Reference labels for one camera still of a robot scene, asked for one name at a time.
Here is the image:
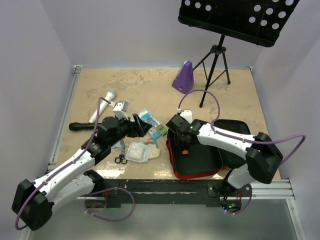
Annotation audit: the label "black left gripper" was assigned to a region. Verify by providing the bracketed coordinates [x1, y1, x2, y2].
[108, 113, 152, 147]

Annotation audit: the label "blue clear plastic pouch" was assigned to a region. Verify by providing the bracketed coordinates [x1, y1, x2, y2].
[138, 108, 162, 140]

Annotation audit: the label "green small box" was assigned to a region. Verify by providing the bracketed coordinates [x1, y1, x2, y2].
[156, 124, 168, 136]

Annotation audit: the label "small orange brown bottle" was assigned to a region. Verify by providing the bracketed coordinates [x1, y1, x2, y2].
[182, 149, 189, 155]

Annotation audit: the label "white gauze packet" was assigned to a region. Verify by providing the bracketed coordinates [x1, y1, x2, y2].
[125, 142, 151, 163]

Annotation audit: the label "red black medicine kit case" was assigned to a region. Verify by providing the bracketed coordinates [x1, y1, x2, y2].
[166, 130, 246, 180]

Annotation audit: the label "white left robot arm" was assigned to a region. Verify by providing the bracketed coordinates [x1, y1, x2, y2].
[11, 113, 152, 231]

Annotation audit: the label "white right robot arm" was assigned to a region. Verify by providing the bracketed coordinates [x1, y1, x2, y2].
[166, 114, 283, 197]

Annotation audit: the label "beige bandage pack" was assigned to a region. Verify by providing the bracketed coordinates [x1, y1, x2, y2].
[143, 139, 161, 160]

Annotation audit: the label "blue wipe sachets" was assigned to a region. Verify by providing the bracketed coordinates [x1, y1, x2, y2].
[111, 141, 122, 149]

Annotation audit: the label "white microphone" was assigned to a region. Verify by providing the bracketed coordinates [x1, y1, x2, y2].
[88, 89, 117, 124]

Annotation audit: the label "purple metronome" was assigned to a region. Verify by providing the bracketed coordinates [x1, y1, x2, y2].
[171, 60, 194, 94]

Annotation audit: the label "black microphone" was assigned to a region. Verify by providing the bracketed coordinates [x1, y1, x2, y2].
[68, 122, 95, 132]

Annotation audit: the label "black music stand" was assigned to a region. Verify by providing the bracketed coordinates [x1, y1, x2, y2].
[177, 0, 301, 108]

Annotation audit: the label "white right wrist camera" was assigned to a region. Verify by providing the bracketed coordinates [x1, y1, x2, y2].
[177, 108, 193, 124]

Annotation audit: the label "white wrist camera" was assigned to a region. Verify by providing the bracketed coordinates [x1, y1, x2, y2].
[177, 108, 193, 124]
[112, 100, 129, 120]

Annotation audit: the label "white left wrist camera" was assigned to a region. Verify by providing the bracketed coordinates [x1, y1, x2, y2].
[112, 100, 129, 120]

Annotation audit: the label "black handled scissors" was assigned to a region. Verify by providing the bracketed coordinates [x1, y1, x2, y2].
[114, 139, 128, 165]

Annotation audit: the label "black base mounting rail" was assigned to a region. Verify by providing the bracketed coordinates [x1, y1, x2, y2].
[74, 177, 253, 208]

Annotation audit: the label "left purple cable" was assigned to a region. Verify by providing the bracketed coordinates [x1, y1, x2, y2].
[14, 96, 113, 231]

